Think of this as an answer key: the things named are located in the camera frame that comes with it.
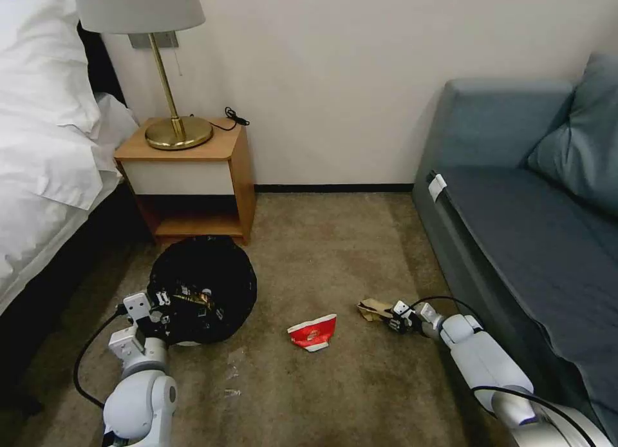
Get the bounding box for black baseboard strip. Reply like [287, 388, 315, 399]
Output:
[254, 183, 417, 195]

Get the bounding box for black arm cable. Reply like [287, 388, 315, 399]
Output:
[473, 385, 607, 447]
[72, 305, 131, 410]

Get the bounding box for white pillow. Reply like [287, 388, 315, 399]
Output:
[0, 0, 103, 140]

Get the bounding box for dark bed base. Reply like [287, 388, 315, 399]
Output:
[0, 176, 158, 419]

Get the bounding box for clear plastic wrapper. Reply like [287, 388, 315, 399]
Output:
[223, 349, 243, 401]

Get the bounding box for silver wall plate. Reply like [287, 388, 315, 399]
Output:
[129, 30, 180, 50]

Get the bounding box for wooden nightstand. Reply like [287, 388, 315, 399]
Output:
[113, 116, 258, 247]

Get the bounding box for black headboard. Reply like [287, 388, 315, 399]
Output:
[76, 21, 129, 111]

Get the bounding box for blue-grey sofa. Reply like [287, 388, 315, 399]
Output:
[411, 77, 618, 441]

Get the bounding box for white duvet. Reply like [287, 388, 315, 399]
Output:
[0, 91, 142, 318]

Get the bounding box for black charger cable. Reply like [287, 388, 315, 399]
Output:
[188, 106, 252, 132]

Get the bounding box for black bagged trash bin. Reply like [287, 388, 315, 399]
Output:
[147, 234, 259, 348]

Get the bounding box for blue-grey cushion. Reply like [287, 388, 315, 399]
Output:
[525, 52, 618, 217]

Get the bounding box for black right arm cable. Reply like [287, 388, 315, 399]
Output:
[473, 385, 607, 447]

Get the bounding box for crushed red paper cup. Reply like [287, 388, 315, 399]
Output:
[287, 312, 339, 354]

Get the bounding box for brass lamp with grey shade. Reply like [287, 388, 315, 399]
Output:
[71, 0, 214, 152]

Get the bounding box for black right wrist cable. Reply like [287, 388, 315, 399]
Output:
[407, 296, 485, 330]

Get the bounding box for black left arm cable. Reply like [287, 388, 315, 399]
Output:
[72, 305, 131, 410]

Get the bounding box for gold snack wrapper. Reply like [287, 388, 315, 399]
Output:
[171, 291, 216, 307]

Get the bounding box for white sofa tag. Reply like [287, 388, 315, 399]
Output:
[427, 172, 451, 203]

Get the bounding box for brown paper trash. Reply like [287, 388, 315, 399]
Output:
[357, 297, 395, 325]

